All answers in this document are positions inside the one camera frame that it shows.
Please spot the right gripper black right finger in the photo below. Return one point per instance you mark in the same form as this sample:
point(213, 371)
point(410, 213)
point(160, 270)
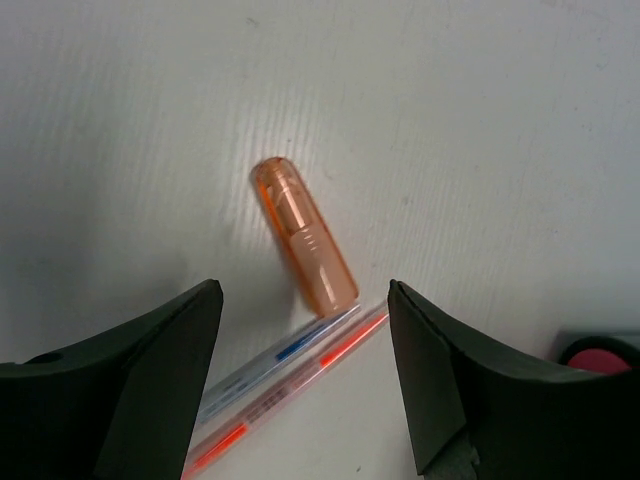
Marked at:
point(479, 409)

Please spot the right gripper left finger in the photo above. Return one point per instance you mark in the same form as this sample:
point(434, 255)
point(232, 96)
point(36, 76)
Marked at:
point(119, 405)

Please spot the orange capsule eraser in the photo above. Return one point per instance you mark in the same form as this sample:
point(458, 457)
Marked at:
point(310, 250)

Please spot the red clear pen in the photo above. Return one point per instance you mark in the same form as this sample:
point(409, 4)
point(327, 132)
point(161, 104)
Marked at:
point(214, 441)

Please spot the blue clear pen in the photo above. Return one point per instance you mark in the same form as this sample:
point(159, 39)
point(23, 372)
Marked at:
point(238, 383)

